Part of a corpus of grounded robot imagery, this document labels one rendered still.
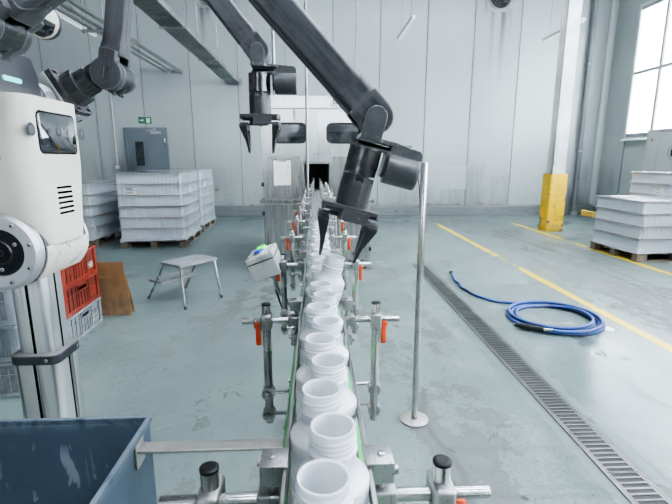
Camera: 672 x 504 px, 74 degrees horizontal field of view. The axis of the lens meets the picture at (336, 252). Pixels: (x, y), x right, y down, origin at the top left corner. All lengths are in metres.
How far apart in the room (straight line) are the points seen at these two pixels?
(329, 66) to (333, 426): 0.57
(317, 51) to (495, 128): 11.13
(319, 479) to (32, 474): 0.70
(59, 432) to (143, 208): 6.71
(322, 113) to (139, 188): 3.32
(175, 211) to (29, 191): 6.37
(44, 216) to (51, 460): 0.47
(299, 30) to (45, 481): 0.86
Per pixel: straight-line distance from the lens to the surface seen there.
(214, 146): 11.26
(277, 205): 5.53
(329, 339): 0.55
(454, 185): 11.53
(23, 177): 1.08
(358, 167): 0.77
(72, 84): 1.36
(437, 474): 0.45
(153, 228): 7.52
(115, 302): 4.42
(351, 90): 0.77
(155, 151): 11.59
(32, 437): 0.95
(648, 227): 7.26
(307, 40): 0.79
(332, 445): 0.37
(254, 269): 1.26
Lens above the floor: 1.37
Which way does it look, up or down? 12 degrees down
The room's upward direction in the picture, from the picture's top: straight up
